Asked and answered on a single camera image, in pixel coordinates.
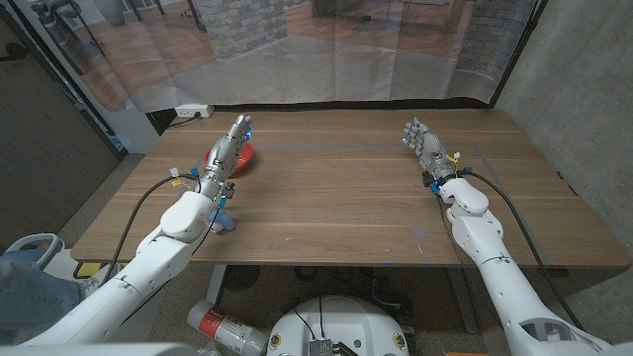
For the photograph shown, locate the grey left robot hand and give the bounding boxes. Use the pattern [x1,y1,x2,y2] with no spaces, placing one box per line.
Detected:
[200,114,254,200]

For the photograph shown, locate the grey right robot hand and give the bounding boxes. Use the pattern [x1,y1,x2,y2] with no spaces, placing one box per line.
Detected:
[401,117,459,186]

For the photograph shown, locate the blue toy camera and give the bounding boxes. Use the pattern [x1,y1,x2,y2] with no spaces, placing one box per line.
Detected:
[207,207,237,233]

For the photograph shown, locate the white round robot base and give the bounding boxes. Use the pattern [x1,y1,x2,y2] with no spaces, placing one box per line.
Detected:
[266,295,410,356]

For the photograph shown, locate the red bowl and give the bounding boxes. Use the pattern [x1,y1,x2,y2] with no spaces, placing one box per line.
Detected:
[203,140,255,175]

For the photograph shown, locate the white power strip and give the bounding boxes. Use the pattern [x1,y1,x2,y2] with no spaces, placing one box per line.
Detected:
[174,103,216,119]

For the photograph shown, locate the black round floor object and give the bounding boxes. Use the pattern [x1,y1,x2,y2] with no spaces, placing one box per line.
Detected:
[222,265,262,293]

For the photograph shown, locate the printed room backdrop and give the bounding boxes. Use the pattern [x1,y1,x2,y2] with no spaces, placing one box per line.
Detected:
[9,0,540,114]

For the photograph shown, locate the white table leg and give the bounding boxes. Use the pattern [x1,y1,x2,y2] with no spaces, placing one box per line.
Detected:
[205,264,227,306]

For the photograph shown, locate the grey table leg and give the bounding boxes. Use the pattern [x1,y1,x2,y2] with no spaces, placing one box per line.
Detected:
[447,266,480,335]

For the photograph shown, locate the white grey sneaker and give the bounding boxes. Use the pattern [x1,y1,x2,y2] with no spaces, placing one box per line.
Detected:
[73,261,125,298]

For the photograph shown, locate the white red cylinder canister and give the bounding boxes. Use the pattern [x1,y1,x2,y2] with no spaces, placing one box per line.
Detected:
[186,299,271,356]

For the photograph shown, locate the white grey chair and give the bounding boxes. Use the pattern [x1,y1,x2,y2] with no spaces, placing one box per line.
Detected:
[4,232,65,271]

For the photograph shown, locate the person's leg in jeans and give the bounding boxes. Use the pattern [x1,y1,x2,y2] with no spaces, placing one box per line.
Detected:
[0,249,88,337]

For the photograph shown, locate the black power strip cable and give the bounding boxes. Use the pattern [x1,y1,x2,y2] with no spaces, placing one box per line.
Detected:
[165,112,202,131]

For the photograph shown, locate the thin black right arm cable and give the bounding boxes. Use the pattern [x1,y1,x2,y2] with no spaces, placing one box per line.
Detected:
[435,195,500,327]

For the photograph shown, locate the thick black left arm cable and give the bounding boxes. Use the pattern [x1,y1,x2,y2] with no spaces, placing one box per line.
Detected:
[101,172,200,288]

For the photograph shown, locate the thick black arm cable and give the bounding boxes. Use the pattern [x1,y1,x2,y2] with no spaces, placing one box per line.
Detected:
[101,172,200,288]
[462,167,588,332]

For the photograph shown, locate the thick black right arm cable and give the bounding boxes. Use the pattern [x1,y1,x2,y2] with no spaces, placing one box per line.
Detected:
[462,167,588,332]

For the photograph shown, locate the black backdrop frame pole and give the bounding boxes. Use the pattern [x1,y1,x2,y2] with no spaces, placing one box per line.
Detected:
[492,0,549,108]
[0,0,128,159]

